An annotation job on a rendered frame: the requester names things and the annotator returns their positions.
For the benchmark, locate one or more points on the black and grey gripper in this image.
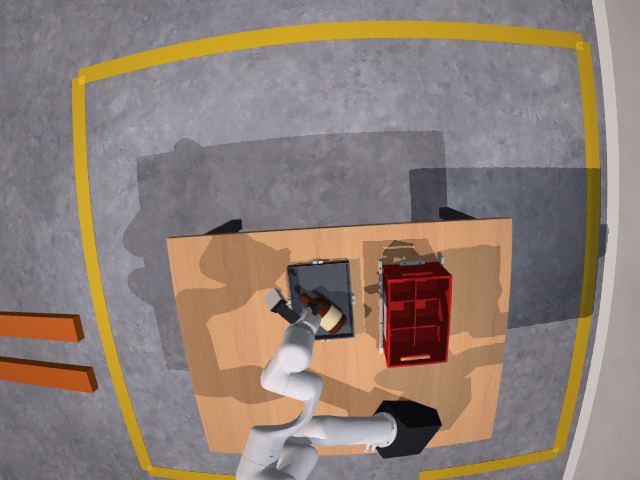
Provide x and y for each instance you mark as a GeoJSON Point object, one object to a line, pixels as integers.
{"type": "Point", "coordinates": [310, 317]}

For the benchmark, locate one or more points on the brown bottle with cream base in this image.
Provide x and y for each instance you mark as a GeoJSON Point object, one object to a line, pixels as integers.
{"type": "Point", "coordinates": [332, 319]}

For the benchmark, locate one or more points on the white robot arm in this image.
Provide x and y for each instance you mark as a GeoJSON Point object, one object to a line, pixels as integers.
{"type": "Point", "coordinates": [265, 443]}

